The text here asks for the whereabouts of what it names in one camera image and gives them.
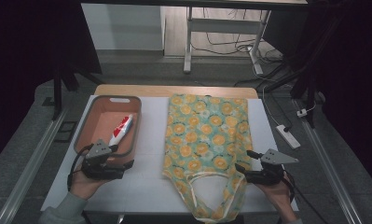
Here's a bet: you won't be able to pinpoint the black cables under desk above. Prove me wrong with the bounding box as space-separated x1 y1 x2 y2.
191 7 284 64

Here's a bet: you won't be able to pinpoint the black tripod stand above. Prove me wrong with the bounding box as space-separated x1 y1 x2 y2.
51 55 104 121

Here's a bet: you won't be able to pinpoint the white table cover sheet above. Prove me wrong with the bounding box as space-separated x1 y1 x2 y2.
40 95 299 215

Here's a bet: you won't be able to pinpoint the white power strip cable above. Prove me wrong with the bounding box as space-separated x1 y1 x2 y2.
252 62 282 127

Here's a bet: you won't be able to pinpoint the black plugged cable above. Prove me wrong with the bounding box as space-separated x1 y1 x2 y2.
261 88 294 133

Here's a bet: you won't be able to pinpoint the person's right hand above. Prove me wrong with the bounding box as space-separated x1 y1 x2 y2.
255 172 295 217

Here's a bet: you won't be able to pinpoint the person's left hand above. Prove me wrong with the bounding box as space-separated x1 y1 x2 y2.
69 167 114 201

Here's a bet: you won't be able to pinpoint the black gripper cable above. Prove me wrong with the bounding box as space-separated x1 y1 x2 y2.
66 143 95 191
282 169 331 224

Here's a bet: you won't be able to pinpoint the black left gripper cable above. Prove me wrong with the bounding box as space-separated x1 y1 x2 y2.
66 143 95 191

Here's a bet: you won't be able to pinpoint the white power strip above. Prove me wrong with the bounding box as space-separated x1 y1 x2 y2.
275 124 301 150

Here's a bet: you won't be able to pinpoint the white desk frame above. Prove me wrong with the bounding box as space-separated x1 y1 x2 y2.
183 6 272 76

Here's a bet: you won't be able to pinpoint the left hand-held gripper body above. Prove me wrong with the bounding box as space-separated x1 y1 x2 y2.
80 138 126 181

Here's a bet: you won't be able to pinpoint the white red blue toothpaste tube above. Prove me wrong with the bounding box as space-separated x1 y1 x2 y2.
108 113 134 147

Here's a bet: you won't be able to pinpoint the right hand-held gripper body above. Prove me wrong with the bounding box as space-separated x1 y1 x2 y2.
244 148 300 187

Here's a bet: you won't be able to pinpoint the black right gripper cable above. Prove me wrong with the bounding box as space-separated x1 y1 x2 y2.
282 169 331 224

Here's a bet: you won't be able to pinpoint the black floor plate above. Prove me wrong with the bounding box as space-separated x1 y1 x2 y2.
53 120 78 144

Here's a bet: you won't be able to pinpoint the aluminium floor rail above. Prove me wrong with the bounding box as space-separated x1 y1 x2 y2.
294 99 365 224
0 106 70 224

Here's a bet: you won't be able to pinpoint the orange basin with grey rim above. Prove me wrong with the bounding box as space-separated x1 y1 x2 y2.
73 94 143 166

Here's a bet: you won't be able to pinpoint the black stand with cables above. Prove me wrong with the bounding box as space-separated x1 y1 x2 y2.
233 8 346 129

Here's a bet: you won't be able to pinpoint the dark curtain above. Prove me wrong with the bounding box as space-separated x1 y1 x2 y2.
308 0 372 191
0 0 103 169

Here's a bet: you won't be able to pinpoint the yellow floral cloth bag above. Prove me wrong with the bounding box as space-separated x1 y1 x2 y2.
161 92 255 224

